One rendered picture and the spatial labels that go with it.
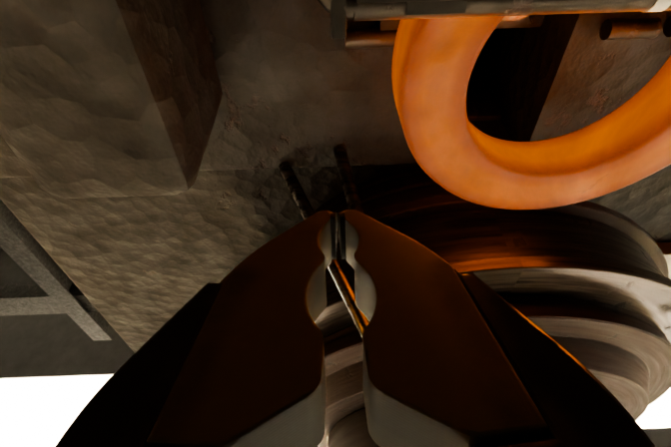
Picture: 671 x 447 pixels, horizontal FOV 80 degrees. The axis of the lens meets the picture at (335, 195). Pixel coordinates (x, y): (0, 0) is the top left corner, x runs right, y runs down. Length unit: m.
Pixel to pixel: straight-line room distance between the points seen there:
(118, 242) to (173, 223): 0.08
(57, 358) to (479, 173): 8.97
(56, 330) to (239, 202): 9.04
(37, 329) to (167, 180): 9.47
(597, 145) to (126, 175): 0.26
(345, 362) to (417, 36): 0.26
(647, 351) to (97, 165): 0.42
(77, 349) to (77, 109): 8.83
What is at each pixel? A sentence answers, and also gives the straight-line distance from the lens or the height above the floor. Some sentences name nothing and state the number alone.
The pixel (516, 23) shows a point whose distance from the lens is 0.34.
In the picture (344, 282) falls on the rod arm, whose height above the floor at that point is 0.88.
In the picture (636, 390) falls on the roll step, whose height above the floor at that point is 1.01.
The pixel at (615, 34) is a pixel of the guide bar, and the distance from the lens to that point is 0.31.
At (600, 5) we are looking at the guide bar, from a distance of 0.19.
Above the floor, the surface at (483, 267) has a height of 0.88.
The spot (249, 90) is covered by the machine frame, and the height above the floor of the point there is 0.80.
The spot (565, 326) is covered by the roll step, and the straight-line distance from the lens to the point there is 0.35.
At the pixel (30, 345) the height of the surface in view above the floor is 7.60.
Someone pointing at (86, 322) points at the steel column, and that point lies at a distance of 6.55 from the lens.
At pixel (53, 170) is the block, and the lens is 0.23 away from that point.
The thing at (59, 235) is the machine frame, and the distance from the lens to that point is 0.57.
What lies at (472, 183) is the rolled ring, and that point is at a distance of 0.25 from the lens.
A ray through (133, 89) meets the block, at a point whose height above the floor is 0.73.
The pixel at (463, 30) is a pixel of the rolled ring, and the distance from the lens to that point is 0.19.
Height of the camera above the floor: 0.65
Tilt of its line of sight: 45 degrees up
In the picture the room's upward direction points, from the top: 178 degrees clockwise
